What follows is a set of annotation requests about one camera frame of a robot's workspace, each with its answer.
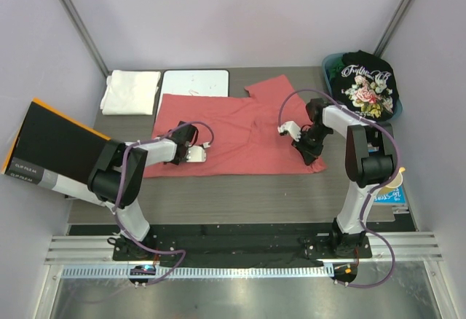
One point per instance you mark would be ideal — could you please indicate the white dry-erase board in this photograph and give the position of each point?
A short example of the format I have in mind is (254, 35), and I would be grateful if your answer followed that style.
(196, 82)

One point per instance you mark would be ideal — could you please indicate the yellow mug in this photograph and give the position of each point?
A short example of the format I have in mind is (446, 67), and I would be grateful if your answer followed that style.
(397, 181)

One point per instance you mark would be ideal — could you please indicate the black floral t shirt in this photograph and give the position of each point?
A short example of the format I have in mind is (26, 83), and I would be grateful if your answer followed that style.
(365, 84)

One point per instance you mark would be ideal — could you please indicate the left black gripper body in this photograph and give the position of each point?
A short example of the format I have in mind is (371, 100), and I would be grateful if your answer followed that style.
(179, 161)

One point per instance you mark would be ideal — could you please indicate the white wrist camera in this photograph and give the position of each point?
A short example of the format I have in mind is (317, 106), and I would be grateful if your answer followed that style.
(196, 154)
(290, 128)

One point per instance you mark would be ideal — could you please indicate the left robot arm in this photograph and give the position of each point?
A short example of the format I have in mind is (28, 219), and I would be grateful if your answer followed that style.
(117, 176)

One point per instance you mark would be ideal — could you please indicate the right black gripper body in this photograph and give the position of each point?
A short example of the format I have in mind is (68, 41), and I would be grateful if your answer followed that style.
(312, 140)

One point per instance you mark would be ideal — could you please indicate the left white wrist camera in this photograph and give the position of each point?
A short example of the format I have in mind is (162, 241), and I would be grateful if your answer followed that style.
(196, 154)

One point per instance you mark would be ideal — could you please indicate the pink t shirt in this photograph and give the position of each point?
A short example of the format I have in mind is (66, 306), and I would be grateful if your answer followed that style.
(243, 132)

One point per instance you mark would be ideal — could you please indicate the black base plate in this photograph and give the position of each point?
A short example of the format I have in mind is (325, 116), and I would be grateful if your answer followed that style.
(240, 246)

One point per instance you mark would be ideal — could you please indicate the teal plastic basket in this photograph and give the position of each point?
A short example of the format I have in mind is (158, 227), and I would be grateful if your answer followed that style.
(330, 61)

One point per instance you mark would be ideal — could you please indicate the folded white t shirt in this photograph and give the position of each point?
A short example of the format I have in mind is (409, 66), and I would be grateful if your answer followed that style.
(130, 93)

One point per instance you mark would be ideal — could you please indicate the black orange clip file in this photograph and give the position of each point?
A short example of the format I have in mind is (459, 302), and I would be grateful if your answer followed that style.
(55, 152)

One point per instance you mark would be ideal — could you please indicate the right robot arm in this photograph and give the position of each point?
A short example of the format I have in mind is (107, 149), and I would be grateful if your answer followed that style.
(370, 160)

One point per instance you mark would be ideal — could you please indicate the blue picture book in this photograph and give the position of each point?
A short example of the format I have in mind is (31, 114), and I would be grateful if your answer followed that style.
(394, 196)

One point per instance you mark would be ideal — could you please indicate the aluminium frame rail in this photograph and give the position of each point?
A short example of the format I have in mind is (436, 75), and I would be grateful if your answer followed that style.
(407, 246)

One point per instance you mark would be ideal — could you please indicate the slotted cable duct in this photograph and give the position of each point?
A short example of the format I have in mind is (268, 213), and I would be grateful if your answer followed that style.
(147, 271)

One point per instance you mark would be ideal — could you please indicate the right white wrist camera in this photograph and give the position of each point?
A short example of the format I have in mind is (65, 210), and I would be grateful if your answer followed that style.
(290, 128)

